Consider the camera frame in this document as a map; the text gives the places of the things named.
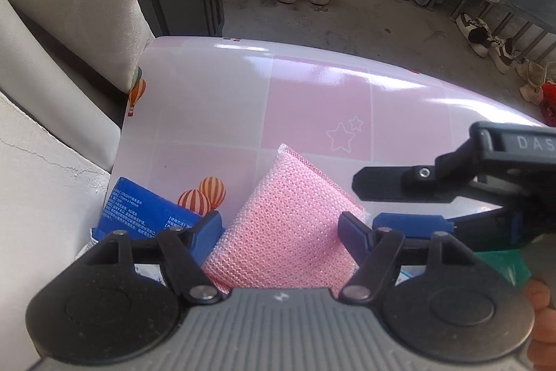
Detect red plastic bag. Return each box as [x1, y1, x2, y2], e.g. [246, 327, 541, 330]
[540, 82, 556, 117]

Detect black and white shoes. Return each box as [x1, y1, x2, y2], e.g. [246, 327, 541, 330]
[455, 13, 493, 58]

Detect person's right hand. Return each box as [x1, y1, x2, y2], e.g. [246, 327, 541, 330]
[523, 277, 556, 371]

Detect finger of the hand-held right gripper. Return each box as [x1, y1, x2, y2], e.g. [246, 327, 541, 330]
[353, 136, 481, 203]
[373, 209, 514, 243]

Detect pink mesh sponge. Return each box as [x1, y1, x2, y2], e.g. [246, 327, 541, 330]
[202, 144, 368, 296]

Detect pink checked table cover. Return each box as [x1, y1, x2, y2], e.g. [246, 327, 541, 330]
[74, 35, 550, 280]

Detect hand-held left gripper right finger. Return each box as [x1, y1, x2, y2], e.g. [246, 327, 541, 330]
[338, 211, 476, 306]

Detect brown and white sneaker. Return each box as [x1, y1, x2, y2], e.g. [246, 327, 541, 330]
[486, 36, 520, 75]

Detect blue tissue packet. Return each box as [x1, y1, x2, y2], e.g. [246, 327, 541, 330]
[87, 176, 207, 259]

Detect beige woven shoe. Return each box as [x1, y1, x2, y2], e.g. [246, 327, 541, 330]
[516, 60, 550, 104]

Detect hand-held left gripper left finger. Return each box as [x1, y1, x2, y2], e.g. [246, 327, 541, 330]
[84, 211, 224, 306]

